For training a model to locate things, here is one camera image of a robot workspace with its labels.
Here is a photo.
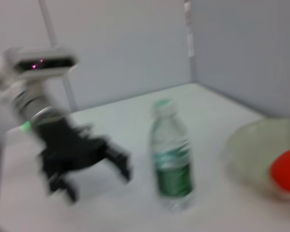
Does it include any left wrist camera housing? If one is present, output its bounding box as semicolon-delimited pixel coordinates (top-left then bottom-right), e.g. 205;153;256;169
3;47;79;78

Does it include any pale green glass fruit bowl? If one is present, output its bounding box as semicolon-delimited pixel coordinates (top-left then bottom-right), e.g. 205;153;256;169
223;117;290;201

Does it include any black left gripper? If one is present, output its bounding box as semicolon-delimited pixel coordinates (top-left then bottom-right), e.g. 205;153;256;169
35;117;132;203

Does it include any red-orange fruit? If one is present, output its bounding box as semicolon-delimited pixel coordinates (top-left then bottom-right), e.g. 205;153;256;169
269;148;290;194

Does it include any clear green-label water bottle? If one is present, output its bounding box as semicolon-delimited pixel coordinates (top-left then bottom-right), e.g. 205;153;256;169
149;98;196;212

